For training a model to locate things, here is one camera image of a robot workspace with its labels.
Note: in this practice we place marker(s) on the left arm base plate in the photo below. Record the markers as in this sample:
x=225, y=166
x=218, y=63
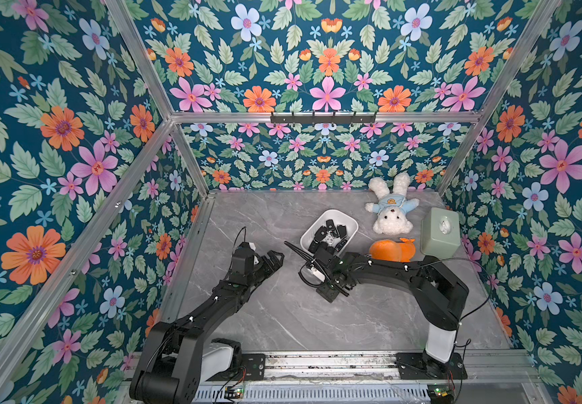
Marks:
x=250, y=367

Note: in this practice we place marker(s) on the green tissue box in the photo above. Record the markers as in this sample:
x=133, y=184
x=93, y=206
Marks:
x=440, y=233

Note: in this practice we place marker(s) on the black car key front isolated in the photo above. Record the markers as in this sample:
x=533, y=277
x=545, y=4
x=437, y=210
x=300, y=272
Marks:
x=314, y=246

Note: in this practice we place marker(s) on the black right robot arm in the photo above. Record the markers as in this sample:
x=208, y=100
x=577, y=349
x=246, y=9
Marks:
x=439, y=293

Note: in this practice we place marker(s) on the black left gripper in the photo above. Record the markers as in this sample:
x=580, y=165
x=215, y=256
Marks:
x=268, y=269

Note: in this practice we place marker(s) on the black silver flip key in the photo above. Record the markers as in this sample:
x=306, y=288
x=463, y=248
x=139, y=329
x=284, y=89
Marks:
x=341, y=231

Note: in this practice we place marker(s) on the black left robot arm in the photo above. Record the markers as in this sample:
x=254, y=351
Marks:
x=170, y=367

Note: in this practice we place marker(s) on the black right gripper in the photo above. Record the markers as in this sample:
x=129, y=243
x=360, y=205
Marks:
x=325, y=270

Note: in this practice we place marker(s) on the white plush bunny toy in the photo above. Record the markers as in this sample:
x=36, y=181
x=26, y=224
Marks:
x=392, y=207

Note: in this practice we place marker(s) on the orange plush toy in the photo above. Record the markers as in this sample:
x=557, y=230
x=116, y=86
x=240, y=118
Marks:
x=402, y=251

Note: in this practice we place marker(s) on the black wall hook rail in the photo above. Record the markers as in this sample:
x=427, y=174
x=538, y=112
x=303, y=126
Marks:
x=339, y=119

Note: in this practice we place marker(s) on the aluminium front rail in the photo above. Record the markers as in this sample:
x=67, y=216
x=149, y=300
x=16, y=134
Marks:
x=483, y=366

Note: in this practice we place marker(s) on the white plastic storage box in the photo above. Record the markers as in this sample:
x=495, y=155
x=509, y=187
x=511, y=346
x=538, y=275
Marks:
x=332, y=239

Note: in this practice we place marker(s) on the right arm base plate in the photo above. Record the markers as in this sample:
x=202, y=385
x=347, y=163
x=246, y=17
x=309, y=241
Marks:
x=420, y=366

